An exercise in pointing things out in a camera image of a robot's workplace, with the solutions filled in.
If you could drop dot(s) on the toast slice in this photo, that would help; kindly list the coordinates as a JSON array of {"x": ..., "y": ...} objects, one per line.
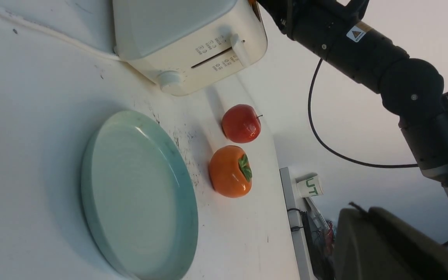
[{"x": 255, "y": 7}]

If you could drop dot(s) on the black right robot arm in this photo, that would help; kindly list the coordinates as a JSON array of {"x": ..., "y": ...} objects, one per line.
[{"x": 410, "y": 88}]

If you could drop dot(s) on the grey table edge rail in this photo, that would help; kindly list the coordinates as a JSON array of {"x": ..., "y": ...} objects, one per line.
[{"x": 294, "y": 205}]

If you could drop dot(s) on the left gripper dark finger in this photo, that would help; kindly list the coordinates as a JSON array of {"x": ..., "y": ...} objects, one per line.
[{"x": 375, "y": 244}]

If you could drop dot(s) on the orange persimmon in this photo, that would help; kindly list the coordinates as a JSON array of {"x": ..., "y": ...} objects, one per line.
[{"x": 230, "y": 172}]

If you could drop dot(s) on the light green plate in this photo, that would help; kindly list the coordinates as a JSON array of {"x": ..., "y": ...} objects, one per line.
[{"x": 138, "y": 199}]

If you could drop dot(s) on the red apple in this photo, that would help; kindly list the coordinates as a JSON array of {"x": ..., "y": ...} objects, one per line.
[{"x": 241, "y": 124}]

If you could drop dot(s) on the white two-slot toaster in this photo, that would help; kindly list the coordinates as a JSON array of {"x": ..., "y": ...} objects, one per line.
[{"x": 185, "y": 45}]

